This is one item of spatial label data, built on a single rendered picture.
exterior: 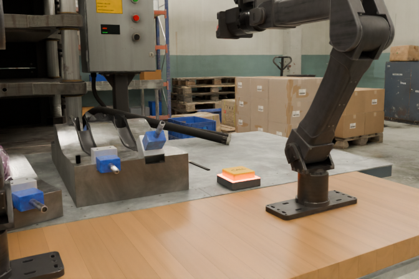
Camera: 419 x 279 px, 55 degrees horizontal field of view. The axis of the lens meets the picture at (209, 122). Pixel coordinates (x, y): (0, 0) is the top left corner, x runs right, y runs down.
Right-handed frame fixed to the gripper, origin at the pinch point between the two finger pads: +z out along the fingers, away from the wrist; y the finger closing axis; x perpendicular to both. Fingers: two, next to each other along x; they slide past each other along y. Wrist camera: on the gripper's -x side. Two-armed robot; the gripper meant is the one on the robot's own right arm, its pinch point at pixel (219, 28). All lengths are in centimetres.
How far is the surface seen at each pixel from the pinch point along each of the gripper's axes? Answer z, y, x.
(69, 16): 57, 30, -10
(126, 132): 12.5, 24.0, 28.6
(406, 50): 368, -596, -23
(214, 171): -3.0, 4.1, 39.7
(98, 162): -16, 39, 30
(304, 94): 259, -263, 39
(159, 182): -14.0, 24.7, 37.1
